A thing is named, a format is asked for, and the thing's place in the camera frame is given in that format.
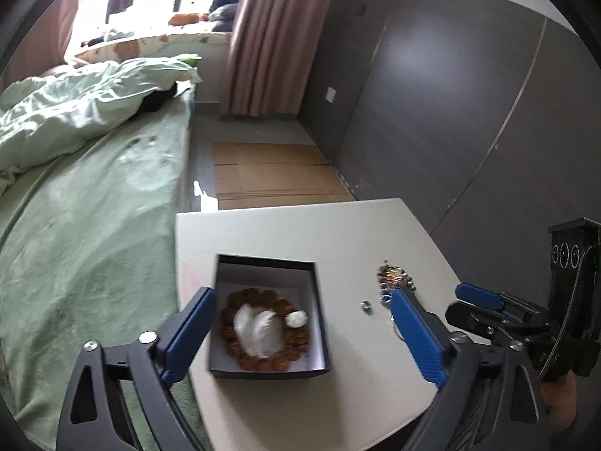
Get dark grey cushion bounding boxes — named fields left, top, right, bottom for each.
left=207, top=0, right=246, bottom=33

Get pink curtain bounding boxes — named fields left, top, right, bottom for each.
left=7, top=0, right=95, bottom=80
left=220, top=0, right=339, bottom=118

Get light green duvet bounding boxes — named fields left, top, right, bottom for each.
left=0, top=56, right=204, bottom=198

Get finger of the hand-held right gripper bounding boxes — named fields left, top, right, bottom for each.
left=455, top=283, right=531, bottom=316
left=444, top=301, right=507, bottom=340

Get flattened cardboard sheet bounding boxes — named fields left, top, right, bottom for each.
left=212, top=142, right=354, bottom=210

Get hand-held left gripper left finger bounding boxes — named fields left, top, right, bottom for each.
left=55, top=286, right=217, bottom=451

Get floral patterned pillow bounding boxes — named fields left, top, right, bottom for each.
left=70, top=32, right=233, bottom=64

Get brown wooden bead bracelet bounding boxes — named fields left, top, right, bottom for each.
left=220, top=288, right=313, bottom=371

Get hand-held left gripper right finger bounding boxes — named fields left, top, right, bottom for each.
left=390, top=288, right=550, bottom=451

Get bed with green sheet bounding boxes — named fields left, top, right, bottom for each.
left=0, top=82, right=212, bottom=451

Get black jewelry box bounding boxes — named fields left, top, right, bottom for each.
left=208, top=254, right=332, bottom=380

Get colourful beaded bracelet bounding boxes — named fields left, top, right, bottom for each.
left=376, top=263, right=420, bottom=308

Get dark cloth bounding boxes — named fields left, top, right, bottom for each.
left=140, top=82, right=179, bottom=114

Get person's right hand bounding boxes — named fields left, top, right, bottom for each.
left=540, top=373, right=579, bottom=440

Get white tissue paper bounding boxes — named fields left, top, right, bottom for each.
left=233, top=305, right=283, bottom=358

